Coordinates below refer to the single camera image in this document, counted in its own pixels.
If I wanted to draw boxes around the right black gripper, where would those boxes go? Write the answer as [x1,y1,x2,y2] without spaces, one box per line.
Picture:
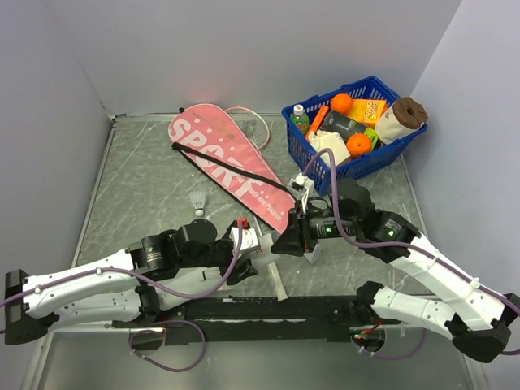
[270,199,358,256]

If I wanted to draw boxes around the white shuttlecock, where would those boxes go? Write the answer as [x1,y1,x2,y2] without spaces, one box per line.
[188,191,207,217]
[304,243,323,264]

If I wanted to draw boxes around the white shuttlecock tube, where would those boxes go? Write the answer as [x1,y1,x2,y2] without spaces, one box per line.
[156,233,281,310]

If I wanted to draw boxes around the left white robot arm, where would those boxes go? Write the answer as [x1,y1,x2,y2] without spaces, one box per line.
[1,219,261,345]

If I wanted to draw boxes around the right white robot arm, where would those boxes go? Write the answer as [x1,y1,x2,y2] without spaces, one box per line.
[271,174,519,363]

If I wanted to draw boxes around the pink badminton racket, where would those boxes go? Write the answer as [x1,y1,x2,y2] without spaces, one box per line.
[225,106,288,301]

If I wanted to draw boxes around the white cloth bag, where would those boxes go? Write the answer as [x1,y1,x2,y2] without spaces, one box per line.
[308,130,351,167]

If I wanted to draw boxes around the orange fruit front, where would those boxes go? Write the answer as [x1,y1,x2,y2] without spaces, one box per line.
[346,133,372,158]

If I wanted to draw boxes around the orange fruit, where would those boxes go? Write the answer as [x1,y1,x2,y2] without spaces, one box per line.
[330,93,353,115]
[346,133,372,158]

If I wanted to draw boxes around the green drink bottle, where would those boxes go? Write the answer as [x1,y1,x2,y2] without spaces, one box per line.
[290,104,310,136]

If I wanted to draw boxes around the black packet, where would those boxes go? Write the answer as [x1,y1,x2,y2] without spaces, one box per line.
[320,110,366,141]

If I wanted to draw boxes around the orange slim box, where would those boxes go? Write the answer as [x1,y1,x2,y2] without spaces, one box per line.
[305,105,330,140]

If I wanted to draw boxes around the lime green packet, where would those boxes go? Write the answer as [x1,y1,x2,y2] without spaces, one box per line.
[364,127,382,150]

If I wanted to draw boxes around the pink racket cover bag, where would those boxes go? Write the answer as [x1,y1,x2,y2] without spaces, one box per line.
[168,103,295,232]

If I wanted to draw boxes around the orange fruit back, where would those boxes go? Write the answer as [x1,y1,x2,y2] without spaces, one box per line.
[330,93,353,115]

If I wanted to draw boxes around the yellow orange snack box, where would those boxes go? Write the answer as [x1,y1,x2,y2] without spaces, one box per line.
[347,99,388,128]

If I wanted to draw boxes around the brown paper roll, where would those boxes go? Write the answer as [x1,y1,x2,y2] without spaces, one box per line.
[375,97,429,145]

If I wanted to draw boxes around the blue plastic basket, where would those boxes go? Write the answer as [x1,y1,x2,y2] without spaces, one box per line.
[281,76,428,195]

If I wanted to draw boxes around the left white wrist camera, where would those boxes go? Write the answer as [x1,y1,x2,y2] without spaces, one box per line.
[231,218,261,254]

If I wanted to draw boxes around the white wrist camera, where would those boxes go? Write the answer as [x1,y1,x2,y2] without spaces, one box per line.
[287,172,314,204]
[231,218,261,254]

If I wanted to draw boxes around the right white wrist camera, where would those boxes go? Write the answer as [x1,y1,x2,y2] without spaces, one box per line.
[287,172,314,204]

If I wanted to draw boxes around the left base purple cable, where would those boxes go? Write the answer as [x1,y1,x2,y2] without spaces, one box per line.
[128,318,208,371]

